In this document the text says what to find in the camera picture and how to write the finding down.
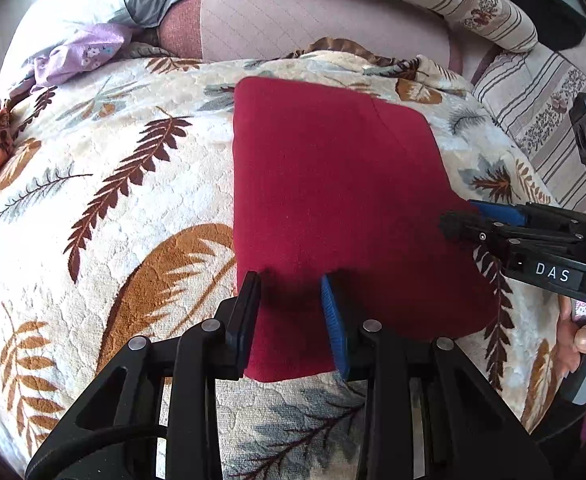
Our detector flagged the leaf print plush blanket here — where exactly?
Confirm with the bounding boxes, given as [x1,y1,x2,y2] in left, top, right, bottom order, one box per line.
[0,37,574,480]

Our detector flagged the white pillow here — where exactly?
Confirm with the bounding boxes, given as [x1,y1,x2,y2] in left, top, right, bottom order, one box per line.
[0,0,139,91]

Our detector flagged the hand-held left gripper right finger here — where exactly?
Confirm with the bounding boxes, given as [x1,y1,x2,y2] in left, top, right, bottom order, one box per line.
[320,273,554,480]

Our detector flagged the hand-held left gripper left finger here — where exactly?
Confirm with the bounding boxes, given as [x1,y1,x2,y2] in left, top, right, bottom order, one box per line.
[24,271,263,480]

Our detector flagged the purple floral cloth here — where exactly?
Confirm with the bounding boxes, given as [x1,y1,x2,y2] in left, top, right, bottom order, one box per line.
[6,22,134,106]

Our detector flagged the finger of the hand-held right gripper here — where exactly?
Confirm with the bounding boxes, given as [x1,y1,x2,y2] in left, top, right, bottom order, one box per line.
[439,211,582,252]
[469,200,586,229]

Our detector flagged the dark red garment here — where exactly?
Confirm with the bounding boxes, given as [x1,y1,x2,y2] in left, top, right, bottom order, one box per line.
[232,76,500,382]

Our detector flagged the pink quilted bed sheet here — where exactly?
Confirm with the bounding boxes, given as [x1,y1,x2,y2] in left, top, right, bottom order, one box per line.
[158,0,466,73]

